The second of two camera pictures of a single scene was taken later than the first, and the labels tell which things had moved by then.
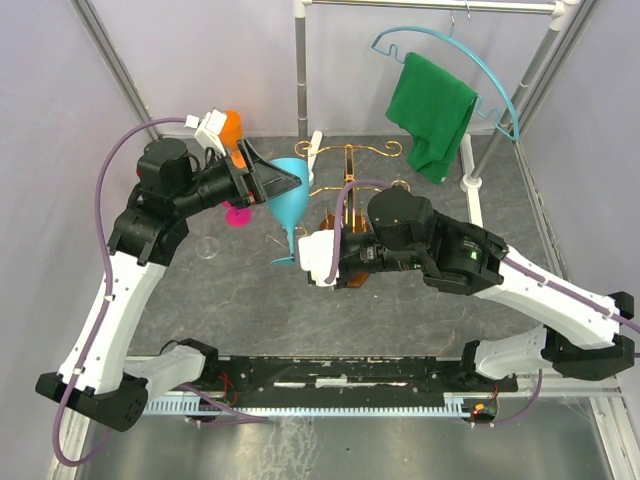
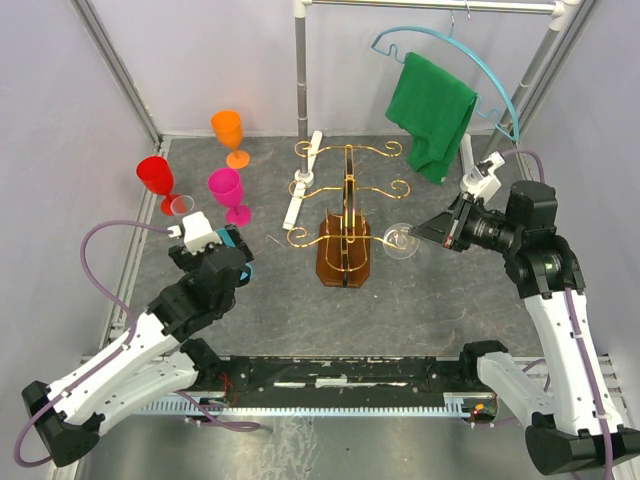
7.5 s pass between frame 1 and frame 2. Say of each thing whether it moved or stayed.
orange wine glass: stayed
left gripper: moved
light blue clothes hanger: stayed
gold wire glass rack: stayed
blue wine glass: moved
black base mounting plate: stayed
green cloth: stayed
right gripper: moved
